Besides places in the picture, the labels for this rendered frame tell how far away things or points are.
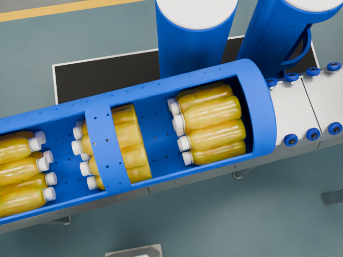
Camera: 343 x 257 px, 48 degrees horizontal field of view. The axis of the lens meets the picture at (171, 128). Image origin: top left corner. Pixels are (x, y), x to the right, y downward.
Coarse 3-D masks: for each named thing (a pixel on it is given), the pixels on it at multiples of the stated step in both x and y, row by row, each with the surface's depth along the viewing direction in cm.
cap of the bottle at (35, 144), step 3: (33, 138) 107; (36, 138) 106; (30, 141) 106; (33, 141) 106; (36, 141) 106; (39, 141) 109; (33, 144) 106; (36, 144) 106; (39, 144) 108; (33, 147) 106; (36, 147) 106; (39, 147) 107; (36, 150) 107
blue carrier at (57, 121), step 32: (224, 64) 106; (96, 96) 103; (128, 96) 99; (160, 96) 118; (256, 96) 97; (0, 128) 97; (32, 128) 115; (64, 128) 118; (96, 128) 94; (160, 128) 122; (256, 128) 97; (64, 160) 120; (96, 160) 94; (160, 160) 119; (224, 160) 103; (64, 192) 115; (96, 192) 111; (0, 224) 102
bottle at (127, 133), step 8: (120, 128) 101; (128, 128) 101; (136, 128) 101; (88, 136) 101; (120, 136) 101; (128, 136) 101; (136, 136) 101; (80, 144) 101; (88, 144) 100; (120, 144) 101; (128, 144) 102; (136, 144) 103; (88, 152) 101
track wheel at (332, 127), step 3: (333, 123) 121; (336, 123) 121; (339, 123) 121; (330, 126) 121; (333, 126) 121; (336, 126) 121; (339, 126) 121; (330, 129) 121; (333, 129) 121; (336, 129) 122; (339, 129) 122; (330, 132) 122; (333, 132) 122; (336, 132) 122; (339, 132) 123
